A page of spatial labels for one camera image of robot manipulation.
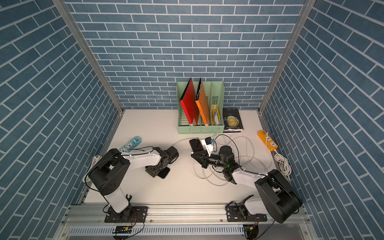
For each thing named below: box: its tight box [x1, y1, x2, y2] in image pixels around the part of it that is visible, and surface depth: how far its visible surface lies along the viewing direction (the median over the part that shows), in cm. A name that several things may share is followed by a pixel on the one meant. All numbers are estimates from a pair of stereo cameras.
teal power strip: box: [119, 136, 142, 153], surface depth 99 cm
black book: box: [222, 108, 244, 133], surface depth 114 cm
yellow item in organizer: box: [212, 105, 221, 125], surface depth 114 cm
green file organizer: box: [176, 81, 225, 135], surface depth 108 cm
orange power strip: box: [257, 130, 279, 152], surface depth 100 cm
